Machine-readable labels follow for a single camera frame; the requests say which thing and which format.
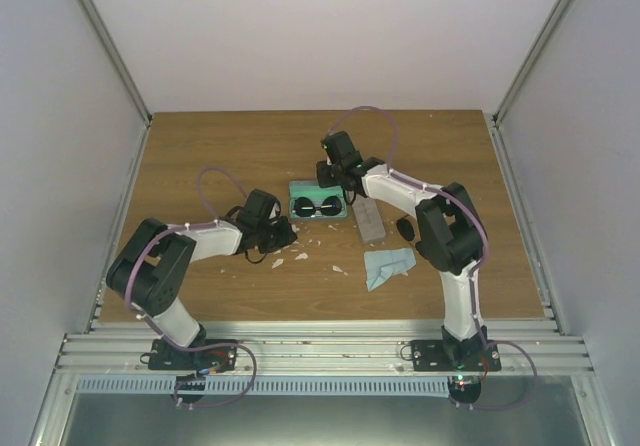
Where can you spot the teal glasses case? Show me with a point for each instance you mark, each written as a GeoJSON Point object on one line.
{"type": "Point", "coordinates": [312, 190]}

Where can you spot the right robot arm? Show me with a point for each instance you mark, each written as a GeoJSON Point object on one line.
{"type": "Point", "coordinates": [451, 236]}

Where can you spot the dark round sunglasses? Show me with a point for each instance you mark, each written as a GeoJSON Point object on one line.
{"type": "Point", "coordinates": [405, 228]}

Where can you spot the white paper scraps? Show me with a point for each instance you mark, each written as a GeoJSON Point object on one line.
{"type": "Point", "coordinates": [316, 246]}

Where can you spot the aluminium frame rail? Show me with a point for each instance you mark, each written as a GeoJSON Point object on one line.
{"type": "Point", "coordinates": [332, 348]}

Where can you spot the thin-frame clear glasses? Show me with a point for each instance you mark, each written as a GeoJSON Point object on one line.
{"type": "Point", "coordinates": [304, 207]}

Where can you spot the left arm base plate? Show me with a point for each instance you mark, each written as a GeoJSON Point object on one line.
{"type": "Point", "coordinates": [219, 358]}

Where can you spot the blue cleaning cloth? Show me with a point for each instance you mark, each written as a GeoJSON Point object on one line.
{"type": "Point", "coordinates": [382, 265]}

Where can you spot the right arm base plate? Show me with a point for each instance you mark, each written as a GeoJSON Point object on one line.
{"type": "Point", "coordinates": [430, 356]}

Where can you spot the grey glasses case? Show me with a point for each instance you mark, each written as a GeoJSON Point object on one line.
{"type": "Point", "coordinates": [369, 221]}

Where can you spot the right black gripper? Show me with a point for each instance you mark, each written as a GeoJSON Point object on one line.
{"type": "Point", "coordinates": [323, 178]}

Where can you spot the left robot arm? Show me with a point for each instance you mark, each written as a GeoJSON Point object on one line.
{"type": "Point", "coordinates": [149, 271]}

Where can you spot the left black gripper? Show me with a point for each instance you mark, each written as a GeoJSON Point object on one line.
{"type": "Point", "coordinates": [287, 236]}

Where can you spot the slotted cable duct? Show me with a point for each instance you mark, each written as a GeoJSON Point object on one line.
{"type": "Point", "coordinates": [269, 385]}

